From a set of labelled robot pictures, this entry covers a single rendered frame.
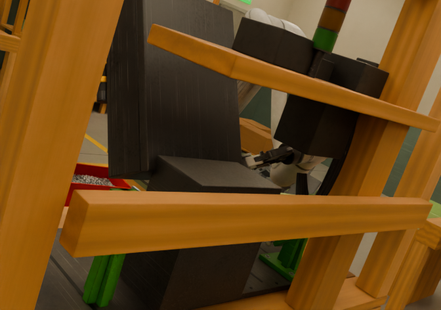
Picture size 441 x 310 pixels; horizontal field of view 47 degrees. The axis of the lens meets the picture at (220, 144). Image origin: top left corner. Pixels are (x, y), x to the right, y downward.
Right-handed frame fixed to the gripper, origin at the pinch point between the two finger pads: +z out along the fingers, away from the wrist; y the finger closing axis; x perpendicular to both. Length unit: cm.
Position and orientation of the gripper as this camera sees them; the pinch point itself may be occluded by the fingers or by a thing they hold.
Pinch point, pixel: (249, 163)
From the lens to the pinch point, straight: 156.4
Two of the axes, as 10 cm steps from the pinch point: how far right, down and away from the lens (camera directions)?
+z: -7.5, 1.6, -6.4
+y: 5.4, -4.0, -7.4
